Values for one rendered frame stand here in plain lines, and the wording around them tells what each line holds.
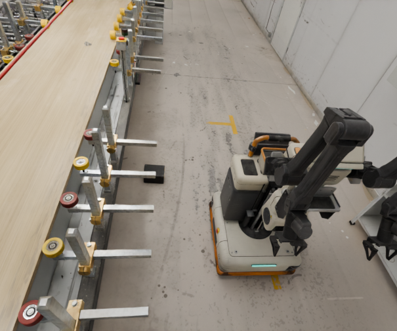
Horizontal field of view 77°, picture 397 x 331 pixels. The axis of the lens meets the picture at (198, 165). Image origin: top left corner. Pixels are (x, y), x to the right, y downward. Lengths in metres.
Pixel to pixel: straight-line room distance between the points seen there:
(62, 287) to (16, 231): 0.36
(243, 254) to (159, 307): 0.70
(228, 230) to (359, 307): 1.18
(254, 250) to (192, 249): 0.52
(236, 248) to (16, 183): 1.43
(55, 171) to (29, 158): 0.19
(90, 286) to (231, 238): 1.05
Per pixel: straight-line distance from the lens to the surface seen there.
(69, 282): 1.51
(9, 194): 1.53
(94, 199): 1.28
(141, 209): 1.40
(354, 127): 0.82
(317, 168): 0.93
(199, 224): 2.32
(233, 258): 1.93
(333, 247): 2.69
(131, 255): 1.28
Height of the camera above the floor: 1.99
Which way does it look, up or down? 46 degrees down
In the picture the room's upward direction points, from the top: 11 degrees clockwise
